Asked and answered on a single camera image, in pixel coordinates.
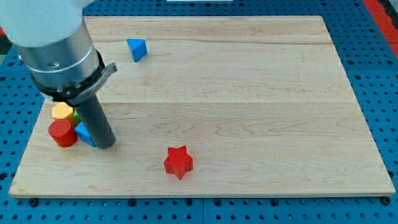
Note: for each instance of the blue triangle block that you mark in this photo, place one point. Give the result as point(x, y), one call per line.
point(137, 48)

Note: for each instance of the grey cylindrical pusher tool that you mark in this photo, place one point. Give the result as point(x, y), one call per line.
point(96, 122)

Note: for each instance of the green star block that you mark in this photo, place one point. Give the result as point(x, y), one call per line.
point(76, 116)

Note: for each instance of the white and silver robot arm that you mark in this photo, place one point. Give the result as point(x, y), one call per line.
point(53, 41)

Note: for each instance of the yellow hexagon block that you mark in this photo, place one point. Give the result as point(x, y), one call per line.
point(63, 111)

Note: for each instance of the light wooden board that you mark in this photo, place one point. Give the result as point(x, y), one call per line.
point(262, 103)

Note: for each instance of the blue cube block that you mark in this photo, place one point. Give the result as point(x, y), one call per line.
point(83, 134)

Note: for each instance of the red cylinder block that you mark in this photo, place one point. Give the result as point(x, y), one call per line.
point(63, 133)

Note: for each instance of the red star block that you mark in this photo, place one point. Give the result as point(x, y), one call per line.
point(178, 162)

